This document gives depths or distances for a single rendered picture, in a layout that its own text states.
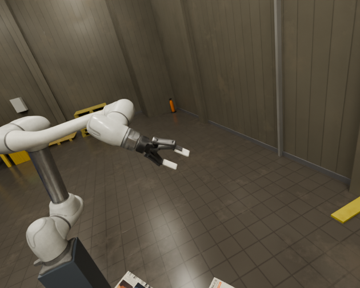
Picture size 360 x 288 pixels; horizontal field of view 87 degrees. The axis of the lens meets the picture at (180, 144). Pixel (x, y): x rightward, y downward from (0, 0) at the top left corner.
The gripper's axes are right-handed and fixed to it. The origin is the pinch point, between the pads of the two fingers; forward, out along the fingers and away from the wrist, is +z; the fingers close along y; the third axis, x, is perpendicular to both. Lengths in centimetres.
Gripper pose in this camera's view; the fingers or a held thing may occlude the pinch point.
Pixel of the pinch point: (180, 160)
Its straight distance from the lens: 87.1
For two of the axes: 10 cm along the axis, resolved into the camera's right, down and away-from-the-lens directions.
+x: 1.9, -7.7, 6.1
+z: 9.0, 3.9, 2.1
